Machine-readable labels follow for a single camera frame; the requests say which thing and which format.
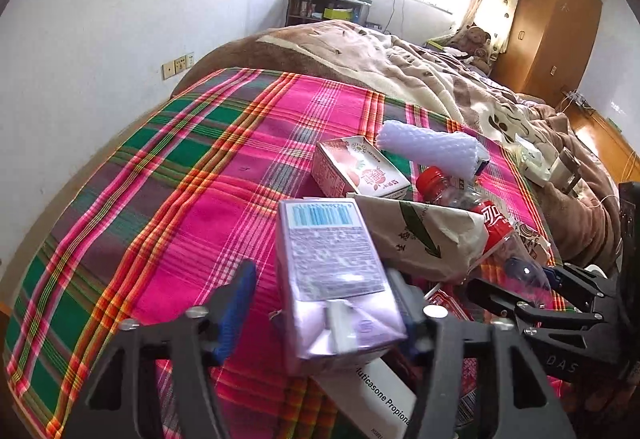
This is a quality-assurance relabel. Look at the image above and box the brown cream fleece blanket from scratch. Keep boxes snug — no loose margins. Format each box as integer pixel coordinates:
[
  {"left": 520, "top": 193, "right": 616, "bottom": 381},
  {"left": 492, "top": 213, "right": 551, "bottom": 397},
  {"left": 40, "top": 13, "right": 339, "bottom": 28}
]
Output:
[{"left": 172, "top": 19, "right": 623, "bottom": 280}]

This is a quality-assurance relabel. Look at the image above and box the pink green plaid blanket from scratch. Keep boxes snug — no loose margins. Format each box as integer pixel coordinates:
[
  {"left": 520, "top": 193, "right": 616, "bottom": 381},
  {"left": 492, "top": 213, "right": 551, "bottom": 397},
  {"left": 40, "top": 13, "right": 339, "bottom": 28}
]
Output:
[{"left": 2, "top": 68, "right": 571, "bottom": 439}]

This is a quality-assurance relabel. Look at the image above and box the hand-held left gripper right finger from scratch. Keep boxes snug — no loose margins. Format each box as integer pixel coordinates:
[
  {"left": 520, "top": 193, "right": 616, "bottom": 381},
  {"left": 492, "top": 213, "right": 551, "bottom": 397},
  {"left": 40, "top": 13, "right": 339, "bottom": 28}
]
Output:
[{"left": 387, "top": 269, "right": 576, "bottom": 439}]

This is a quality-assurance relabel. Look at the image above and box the wall socket panel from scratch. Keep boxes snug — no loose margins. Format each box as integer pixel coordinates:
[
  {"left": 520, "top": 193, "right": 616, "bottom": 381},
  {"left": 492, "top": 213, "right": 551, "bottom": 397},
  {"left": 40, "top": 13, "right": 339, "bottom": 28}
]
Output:
[{"left": 161, "top": 53, "right": 195, "bottom": 80}]

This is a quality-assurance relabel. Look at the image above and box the red cap plastic bottle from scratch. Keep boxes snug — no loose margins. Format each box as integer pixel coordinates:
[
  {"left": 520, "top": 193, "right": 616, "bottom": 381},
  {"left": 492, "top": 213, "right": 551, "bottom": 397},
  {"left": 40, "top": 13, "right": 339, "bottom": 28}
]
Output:
[{"left": 416, "top": 166, "right": 551, "bottom": 295}]

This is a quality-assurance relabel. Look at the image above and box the white medicine box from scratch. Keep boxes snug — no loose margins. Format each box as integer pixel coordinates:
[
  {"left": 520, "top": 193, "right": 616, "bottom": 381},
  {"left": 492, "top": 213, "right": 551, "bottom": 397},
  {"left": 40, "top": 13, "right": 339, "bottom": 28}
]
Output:
[{"left": 317, "top": 359, "right": 418, "bottom": 439}]

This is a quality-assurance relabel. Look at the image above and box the pink strawberry milk carton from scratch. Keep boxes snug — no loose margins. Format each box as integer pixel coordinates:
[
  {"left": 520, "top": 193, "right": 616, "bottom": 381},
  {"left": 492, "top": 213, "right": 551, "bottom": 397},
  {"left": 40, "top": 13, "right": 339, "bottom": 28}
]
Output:
[{"left": 311, "top": 136, "right": 412, "bottom": 200}]

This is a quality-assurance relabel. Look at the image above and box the white tissue pack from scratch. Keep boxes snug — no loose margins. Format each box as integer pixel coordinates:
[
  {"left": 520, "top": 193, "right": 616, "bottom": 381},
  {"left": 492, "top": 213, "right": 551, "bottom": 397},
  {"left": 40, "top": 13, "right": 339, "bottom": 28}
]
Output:
[{"left": 510, "top": 134, "right": 556, "bottom": 184}]

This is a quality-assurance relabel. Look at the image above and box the white leaf print paper bag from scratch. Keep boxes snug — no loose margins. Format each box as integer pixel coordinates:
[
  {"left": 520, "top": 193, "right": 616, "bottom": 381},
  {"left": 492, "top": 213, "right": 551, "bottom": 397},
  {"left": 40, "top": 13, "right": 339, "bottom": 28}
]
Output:
[{"left": 347, "top": 193, "right": 488, "bottom": 282}]

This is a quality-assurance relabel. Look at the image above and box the brown teddy bear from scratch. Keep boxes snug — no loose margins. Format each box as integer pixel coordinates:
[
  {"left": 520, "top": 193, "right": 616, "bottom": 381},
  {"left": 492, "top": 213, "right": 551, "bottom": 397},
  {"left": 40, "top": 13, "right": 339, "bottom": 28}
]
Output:
[{"left": 450, "top": 25, "right": 493, "bottom": 72}]

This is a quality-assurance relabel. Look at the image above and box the wooden wardrobe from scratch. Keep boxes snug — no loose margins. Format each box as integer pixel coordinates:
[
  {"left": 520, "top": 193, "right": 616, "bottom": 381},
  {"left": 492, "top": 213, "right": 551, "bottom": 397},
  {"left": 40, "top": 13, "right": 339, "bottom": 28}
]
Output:
[{"left": 492, "top": 0, "right": 603, "bottom": 102}]

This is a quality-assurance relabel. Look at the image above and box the travel cup with lid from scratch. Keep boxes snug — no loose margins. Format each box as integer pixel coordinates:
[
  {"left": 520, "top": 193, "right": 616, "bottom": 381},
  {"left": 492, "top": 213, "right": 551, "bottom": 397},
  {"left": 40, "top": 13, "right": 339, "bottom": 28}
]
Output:
[{"left": 550, "top": 149, "right": 583, "bottom": 194}]

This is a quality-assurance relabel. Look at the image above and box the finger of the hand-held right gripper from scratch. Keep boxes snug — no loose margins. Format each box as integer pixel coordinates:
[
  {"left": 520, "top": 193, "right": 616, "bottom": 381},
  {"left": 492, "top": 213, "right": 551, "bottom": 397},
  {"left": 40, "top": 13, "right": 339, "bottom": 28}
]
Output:
[
  {"left": 542, "top": 263, "right": 619, "bottom": 313},
  {"left": 465, "top": 278, "right": 606, "bottom": 336}
]

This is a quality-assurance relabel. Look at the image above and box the white foam net sleeve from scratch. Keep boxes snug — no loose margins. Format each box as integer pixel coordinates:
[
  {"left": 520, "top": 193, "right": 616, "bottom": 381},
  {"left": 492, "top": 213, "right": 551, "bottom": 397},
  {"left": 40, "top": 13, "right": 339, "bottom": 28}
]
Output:
[{"left": 376, "top": 120, "right": 488, "bottom": 180}]

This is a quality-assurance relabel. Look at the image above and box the red snack wrapper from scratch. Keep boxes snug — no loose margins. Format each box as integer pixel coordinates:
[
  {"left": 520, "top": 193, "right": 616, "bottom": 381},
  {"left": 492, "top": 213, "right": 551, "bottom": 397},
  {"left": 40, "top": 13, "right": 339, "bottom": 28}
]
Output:
[{"left": 425, "top": 286, "right": 476, "bottom": 320}]

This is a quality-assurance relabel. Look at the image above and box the purple milk carton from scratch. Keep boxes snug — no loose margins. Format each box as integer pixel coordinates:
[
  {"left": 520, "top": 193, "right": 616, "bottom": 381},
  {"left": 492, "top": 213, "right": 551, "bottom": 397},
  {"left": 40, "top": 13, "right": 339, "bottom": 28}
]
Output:
[{"left": 276, "top": 198, "right": 408, "bottom": 376}]

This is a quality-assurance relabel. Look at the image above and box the cluttered shelf desk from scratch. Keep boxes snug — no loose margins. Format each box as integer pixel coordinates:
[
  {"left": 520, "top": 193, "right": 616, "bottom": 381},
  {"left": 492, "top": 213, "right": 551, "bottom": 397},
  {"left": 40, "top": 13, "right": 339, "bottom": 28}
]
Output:
[{"left": 286, "top": 0, "right": 373, "bottom": 27}]

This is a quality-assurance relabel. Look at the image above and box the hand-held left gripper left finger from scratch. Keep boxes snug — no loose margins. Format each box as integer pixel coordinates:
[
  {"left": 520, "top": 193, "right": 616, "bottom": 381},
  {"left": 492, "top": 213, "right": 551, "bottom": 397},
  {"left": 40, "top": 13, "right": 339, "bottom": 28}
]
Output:
[{"left": 65, "top": 259, "right": 258, "bottom": 439}]

